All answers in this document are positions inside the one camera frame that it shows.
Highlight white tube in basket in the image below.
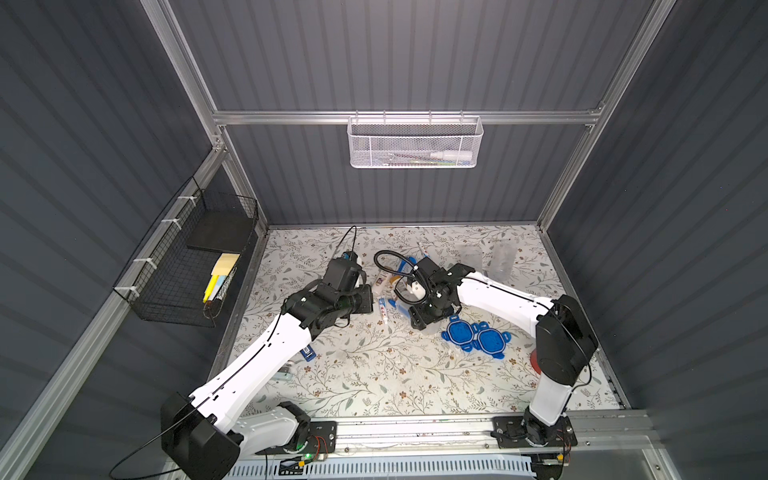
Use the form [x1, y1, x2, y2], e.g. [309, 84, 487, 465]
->
[429, 150, 474, 164]

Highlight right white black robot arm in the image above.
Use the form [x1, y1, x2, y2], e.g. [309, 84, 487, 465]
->
[402, 257, 599, 427]

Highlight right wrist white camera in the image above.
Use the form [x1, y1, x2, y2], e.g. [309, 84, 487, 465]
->
[401, 278, 427, 304]

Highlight yellow sticky notes pad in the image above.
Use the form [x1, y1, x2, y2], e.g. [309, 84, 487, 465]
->
[211, 253, 240, 277]

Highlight white ventilated front panel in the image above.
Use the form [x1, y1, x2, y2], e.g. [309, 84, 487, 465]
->
[225, 454, 536, 479]

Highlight black wire wall basket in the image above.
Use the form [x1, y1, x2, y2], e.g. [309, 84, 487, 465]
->
[113, 178, 259, 328]

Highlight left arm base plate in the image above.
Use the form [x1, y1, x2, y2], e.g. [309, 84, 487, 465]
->
[258, 421, 338, 455]

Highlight small silver teal stapler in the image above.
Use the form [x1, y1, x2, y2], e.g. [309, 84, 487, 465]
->
[272, 371, 294, 382]

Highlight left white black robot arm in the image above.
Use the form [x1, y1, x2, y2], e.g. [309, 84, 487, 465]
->
[160, 280, 374, 479]

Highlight blue container lid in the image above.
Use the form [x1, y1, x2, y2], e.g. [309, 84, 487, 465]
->
[472, 328, 512, 359]
[440, 315, 477, 352]

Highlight yellow marker in basket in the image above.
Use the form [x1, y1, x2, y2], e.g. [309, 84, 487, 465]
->
[203, 275, 219, 303]

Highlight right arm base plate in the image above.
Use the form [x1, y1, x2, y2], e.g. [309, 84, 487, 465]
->
[490, 412, 578, 451]

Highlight white wire mesh basket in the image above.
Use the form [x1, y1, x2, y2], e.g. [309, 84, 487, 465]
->
[346, 114, 484, 169]

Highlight black notebook in basket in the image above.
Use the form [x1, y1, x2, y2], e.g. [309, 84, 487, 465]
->
[186, 211, 253, 254]

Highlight red pencil cup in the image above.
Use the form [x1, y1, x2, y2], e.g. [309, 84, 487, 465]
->
[529, 350, 542, 375]

